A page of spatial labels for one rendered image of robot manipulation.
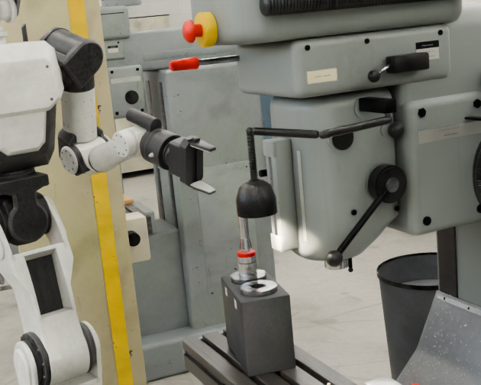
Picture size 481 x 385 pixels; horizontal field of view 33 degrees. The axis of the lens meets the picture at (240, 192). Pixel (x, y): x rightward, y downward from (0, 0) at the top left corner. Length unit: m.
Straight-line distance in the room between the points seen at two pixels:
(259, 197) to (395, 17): 0.39
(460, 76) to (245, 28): 0.46
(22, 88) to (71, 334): 0.60
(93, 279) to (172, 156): 1.43
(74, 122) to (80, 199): 1.03
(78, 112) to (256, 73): 0.77
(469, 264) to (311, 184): 0.55
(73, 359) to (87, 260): 1.23
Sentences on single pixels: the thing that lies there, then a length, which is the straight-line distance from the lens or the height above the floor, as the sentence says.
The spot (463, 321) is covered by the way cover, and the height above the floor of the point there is 1.06.
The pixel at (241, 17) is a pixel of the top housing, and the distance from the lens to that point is 1.36.
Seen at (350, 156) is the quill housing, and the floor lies 1.51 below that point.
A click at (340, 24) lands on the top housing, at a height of 1.75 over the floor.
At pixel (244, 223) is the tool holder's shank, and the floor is 1.28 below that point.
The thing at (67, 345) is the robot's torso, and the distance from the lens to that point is 2.05.
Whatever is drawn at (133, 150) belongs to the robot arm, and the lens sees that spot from 1.99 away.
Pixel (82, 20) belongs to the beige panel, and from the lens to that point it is 3.15.
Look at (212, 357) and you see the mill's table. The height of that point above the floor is 0.94.
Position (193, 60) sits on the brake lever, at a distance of 1.53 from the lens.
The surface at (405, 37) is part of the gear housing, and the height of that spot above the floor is 1.71.
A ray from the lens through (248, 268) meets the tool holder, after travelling 2.04.
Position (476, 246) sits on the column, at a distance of 1.87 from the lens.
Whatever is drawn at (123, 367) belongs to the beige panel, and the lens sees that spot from 3.42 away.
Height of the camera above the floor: 1.77
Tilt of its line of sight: 12 degrees down
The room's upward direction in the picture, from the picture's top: 5 degrees counter-clockwise
